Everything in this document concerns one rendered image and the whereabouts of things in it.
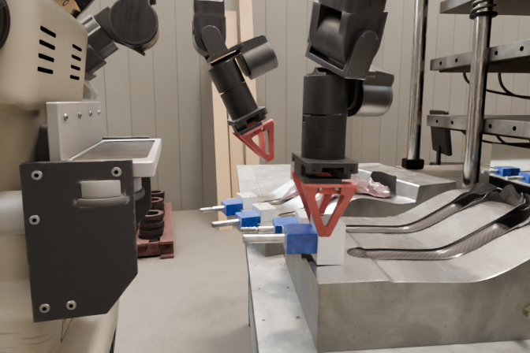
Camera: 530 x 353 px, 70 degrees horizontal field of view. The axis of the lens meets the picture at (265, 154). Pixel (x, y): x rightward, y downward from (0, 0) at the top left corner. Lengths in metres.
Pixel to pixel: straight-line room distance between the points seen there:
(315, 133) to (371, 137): 3.94
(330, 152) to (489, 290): 0.26
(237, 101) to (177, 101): 3.13
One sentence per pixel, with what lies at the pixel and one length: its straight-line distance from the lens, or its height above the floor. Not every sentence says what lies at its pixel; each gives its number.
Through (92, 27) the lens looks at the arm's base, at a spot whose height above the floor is 1.22.
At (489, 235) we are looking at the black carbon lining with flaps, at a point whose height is 0.91.
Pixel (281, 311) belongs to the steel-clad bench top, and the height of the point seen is 0.80.
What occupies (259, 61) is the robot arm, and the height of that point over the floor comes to 1.18.
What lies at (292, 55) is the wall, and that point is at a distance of 4.05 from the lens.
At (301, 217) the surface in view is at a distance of 0.62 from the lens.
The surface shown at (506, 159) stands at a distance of 1.47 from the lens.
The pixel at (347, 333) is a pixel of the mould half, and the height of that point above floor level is 0.82.
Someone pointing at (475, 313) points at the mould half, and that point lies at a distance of 0.57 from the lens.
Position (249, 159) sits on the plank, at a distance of 3.39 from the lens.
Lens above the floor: 1.10
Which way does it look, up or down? 8 degrees down
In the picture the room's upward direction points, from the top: straight up
